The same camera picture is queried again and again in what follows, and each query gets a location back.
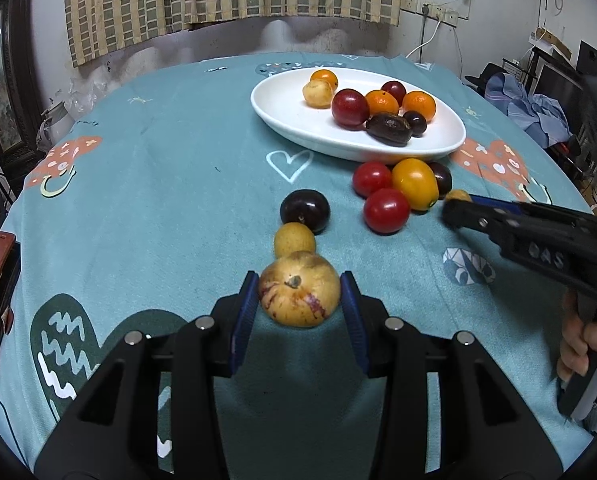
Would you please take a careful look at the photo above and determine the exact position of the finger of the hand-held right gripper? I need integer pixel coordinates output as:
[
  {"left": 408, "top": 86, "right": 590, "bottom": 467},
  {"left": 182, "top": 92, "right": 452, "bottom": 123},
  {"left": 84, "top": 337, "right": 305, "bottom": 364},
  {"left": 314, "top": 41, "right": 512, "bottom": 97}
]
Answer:
[
  {"left": 467, "top": 195, "right": 597, "bottom": 219},
  {"left": 441, "top": 199, "right": 528, "bottom": 244}
]

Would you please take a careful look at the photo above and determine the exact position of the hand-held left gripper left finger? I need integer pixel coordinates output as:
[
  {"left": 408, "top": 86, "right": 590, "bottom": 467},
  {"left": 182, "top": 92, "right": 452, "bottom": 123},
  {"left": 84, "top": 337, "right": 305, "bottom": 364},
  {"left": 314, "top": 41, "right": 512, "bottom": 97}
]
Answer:
[{"left": 35, "top": 270, "right": 260, "bottom": 480}]

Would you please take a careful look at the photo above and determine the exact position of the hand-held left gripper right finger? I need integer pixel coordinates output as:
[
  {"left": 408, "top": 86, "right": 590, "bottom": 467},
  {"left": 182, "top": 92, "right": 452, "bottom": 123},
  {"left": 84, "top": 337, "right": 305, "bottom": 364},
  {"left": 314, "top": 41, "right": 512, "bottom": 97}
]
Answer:
[{"left": 339, "top": 270, "right": 564, "bottom": 480}]

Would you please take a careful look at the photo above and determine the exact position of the spotted pale yellow fruit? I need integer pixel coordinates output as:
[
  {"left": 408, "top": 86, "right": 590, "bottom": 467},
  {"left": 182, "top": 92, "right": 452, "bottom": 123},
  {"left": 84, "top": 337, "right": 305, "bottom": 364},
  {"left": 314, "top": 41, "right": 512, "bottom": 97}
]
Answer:
[{"left": 258, "top": 253, "right": 341, "bottom": 328}]

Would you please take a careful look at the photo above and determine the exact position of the dark purple plum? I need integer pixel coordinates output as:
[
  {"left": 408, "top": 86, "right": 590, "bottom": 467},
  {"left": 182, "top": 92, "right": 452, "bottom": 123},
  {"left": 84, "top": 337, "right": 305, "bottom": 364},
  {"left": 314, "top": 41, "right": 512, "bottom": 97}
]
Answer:
[
  {"left": 427, "top": 161, "right": 453, "bottom": 200},
  {"left": 403, "top": 111, "right": 428, "bottom": 137},
  {"left": 280, "top": 189, "right": 331, "bottom": 234}
]

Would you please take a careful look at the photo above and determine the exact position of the wrinkled dark passion fruit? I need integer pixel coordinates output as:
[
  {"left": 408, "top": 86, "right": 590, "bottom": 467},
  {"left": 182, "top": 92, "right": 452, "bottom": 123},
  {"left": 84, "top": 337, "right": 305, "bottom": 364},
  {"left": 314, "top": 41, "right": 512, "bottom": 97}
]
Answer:
[{"left": 365, "top": 113, "right": 413, "bottom": 148}]

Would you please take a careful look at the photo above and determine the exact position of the red plum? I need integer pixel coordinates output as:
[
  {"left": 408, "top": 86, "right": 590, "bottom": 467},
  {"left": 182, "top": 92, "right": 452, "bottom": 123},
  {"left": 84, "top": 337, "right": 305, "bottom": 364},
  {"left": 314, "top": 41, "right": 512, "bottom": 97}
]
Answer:
[
  {"left": 331, "top": 88, "right": 370, "bottom": 131},
  {"left": 381, "top": 80, "right": 407, "bottom": 107}
]

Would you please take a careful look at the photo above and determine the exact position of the pale yellow round fruit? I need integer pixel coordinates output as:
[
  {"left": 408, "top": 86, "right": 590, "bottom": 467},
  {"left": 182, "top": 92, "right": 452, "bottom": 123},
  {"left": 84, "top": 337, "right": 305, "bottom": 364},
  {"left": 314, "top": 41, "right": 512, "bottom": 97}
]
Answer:
[{"left": 303, "top": 80, "right": 333, "bottom": 109}]

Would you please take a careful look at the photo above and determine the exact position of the small orange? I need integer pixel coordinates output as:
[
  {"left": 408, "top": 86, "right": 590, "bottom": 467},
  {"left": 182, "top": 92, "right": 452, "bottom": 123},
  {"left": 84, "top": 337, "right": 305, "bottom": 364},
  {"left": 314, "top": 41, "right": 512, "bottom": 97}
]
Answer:
[{"left": 309, "top": 70, "right": 339, "bottom": 92}]

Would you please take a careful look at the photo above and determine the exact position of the white oval plate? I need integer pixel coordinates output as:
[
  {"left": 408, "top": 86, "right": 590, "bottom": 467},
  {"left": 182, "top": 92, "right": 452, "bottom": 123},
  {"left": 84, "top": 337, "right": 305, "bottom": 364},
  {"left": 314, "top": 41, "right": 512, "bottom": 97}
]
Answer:
[{"left": 250, "top": 66, "right": 467, "bottom": 163}]

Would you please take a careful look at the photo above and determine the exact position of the person's right hand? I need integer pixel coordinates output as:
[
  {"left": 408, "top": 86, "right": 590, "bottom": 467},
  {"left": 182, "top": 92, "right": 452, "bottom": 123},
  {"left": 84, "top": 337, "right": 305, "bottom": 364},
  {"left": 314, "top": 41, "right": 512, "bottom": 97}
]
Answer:
[{"left": 557, "top": 291, "right": 597, "bottom": 379}]

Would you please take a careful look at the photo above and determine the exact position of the yellow tomato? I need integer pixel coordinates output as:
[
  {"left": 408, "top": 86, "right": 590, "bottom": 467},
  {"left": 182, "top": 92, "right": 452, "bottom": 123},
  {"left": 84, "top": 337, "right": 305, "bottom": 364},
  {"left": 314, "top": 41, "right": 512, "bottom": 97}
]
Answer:
[{"left": 391, "top": 158, "right": 439, "bottom": 212}]

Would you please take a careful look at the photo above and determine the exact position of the red tomato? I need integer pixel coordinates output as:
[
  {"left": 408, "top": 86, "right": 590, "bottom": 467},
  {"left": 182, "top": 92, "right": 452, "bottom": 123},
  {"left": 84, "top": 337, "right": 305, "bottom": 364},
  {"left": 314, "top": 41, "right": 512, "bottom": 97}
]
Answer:
[
  {"left": 363, "top": 188, "right": 411, "bottom": 234},
  {"left": 353, "top": 161, "right": 393, "bottom": 198}
]

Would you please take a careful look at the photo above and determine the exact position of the blue cloth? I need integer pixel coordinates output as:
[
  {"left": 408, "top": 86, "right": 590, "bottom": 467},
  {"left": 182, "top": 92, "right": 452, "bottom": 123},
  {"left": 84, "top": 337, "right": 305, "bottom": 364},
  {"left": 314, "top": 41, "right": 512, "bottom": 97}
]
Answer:
[{"left": 483, "top": 72, "right": 574, "bottom": 148}]

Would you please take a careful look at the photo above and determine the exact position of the black chair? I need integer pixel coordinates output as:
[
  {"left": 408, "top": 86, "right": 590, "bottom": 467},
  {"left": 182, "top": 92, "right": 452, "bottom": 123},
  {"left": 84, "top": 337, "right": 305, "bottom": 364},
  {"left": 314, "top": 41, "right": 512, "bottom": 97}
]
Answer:
[{"left": 465, "top": 62, "right": 504, "bottom": 93}]

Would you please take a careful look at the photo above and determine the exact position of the black monitor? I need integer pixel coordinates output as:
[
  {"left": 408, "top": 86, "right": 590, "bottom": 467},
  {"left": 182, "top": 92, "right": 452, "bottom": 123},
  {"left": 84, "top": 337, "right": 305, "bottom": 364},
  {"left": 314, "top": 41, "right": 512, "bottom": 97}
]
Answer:
[{"left": 539, "top": 62, "right": 587, "bottom": 111}]

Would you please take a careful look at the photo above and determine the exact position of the teal printed tablecloth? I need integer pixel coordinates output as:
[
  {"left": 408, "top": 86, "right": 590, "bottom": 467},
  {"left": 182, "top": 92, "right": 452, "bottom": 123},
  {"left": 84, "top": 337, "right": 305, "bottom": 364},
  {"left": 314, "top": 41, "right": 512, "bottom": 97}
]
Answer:
[{"left": 0, "top": 52, "right": 597, "bottom": 480}]

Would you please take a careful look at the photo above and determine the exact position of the long cardboard box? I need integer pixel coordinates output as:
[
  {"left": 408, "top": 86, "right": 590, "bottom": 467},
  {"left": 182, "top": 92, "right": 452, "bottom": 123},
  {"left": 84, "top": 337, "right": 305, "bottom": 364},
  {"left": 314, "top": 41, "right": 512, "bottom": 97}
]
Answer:
[{"left": 530, "top": 27, "right": 572, "bottom": 58}]

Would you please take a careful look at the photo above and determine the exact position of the black speaker box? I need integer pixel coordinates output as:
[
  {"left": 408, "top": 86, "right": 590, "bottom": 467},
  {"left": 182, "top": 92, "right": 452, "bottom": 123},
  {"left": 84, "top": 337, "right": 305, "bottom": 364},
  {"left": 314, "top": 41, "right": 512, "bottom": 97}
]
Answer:
[{"left": 577, "top": 41, "right": 597, "bottom": 79}]

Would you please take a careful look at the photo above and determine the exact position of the clear plastic bag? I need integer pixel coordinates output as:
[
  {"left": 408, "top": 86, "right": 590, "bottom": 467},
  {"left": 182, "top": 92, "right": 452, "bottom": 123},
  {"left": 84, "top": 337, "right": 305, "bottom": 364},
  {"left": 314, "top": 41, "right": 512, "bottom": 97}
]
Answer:
[{"left": 66, "top": 67, "right": 122, "bottom": 116}]

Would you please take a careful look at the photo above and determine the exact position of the white plastic jug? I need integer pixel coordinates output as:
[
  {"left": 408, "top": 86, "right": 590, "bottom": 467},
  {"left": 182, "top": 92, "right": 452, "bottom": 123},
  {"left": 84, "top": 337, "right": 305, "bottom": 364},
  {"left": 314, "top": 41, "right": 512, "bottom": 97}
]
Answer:
[{"left": 37, "top": 101, "right": 76, "bottom": 151}]

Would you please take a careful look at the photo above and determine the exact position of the beige checked curtain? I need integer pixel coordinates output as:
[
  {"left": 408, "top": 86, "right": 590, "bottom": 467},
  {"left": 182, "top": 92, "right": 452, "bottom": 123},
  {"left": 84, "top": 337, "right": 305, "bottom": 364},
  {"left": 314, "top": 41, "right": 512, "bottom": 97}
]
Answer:
[{"left": 63, "top": 0, "right": 407, "bottom": 67}]

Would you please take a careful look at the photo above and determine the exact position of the white power cable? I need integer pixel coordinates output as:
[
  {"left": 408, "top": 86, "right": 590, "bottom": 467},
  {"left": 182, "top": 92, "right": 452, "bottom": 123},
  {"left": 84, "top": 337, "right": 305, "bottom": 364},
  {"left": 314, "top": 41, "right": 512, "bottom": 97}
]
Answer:
[{"left": 406, "top": 19, "right": 440, "bottom": 59}]

